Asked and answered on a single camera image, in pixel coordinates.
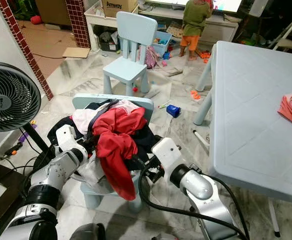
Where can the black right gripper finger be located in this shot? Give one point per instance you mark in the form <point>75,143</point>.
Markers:
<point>138,162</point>

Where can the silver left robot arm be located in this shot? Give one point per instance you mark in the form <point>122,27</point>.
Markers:
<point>61,172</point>

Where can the light grey garment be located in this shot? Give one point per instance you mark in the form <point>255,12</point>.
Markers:
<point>96,177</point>

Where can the white tube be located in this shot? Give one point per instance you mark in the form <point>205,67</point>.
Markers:
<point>198,136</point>

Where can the blue cup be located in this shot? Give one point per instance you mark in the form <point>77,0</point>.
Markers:
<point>173,111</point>

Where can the white garment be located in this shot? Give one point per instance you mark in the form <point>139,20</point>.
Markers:
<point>81,120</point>

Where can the light blue child chair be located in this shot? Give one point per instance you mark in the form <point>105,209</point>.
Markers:
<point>86,101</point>
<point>136,30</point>

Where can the robot left leg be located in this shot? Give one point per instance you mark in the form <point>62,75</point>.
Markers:
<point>88,232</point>

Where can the orange toy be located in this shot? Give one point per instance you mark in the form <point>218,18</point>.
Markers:
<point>195,94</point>

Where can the black garment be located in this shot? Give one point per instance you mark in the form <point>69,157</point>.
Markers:
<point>52,132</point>

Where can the pink backpack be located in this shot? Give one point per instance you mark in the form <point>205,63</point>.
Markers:
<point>150,56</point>

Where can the light blue plastic table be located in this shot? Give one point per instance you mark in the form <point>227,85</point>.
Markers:
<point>251,125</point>

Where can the blue toy bin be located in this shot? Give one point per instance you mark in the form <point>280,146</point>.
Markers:
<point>161,42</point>

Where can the flat cardboard piece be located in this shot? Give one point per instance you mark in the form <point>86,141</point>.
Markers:
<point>76,52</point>

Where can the black floor fan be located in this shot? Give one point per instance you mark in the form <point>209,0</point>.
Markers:
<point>11,100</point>

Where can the child in green shirt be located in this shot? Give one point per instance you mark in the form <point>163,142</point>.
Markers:
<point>196,20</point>

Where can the cardboard box with print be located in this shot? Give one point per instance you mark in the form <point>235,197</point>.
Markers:
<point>118,6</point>

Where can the white low shelf unit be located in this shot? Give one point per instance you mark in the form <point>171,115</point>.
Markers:
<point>226,30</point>

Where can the red ball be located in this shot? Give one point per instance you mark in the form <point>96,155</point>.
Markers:
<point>35,20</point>

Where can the flat television screen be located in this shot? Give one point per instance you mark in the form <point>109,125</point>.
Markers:
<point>226,5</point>

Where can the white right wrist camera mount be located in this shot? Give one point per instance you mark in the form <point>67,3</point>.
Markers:
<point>168,152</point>

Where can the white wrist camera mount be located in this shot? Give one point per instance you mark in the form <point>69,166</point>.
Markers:
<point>68,137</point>
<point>168,152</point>

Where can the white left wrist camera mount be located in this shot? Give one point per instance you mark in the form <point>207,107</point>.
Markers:
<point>68,137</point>

